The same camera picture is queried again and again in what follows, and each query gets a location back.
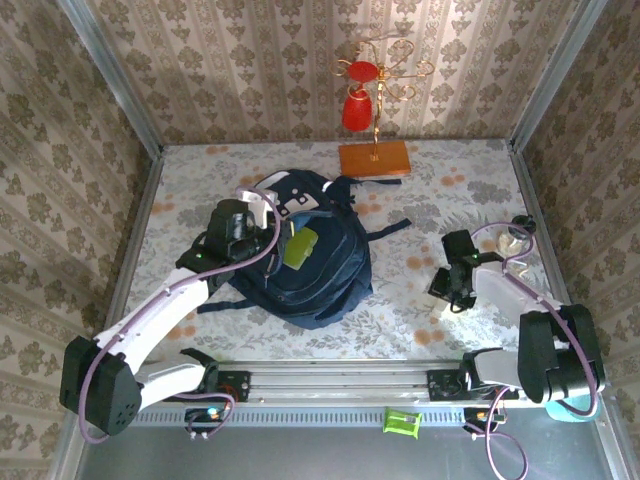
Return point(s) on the lime green pencil case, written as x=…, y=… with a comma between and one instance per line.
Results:
x=302, y=247

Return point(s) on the navy blue backpack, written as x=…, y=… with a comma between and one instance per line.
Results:
x=325, y=290

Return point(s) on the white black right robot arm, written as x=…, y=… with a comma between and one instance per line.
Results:
x=510, y=300

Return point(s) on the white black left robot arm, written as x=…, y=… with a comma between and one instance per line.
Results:
x=160, y=310

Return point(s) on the glass jar black lid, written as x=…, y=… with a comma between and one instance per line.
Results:
x=515, y=240

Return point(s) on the red wine glass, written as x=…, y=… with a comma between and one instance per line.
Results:
x=356, y=112

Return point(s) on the teal translucent plastic cup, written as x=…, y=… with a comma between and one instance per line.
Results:
x=560, y=415

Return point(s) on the aluminium side rail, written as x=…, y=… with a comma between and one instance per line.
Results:
x=132, y=250
x=529, y=195

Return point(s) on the aluminium mounting rail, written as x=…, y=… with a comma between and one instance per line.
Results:
x=340, y=382

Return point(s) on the green packet on rail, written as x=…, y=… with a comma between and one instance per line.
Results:
x=402, y=422

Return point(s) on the aluminium frame post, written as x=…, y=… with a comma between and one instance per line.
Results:
x=113, y=75
x=556, y=75

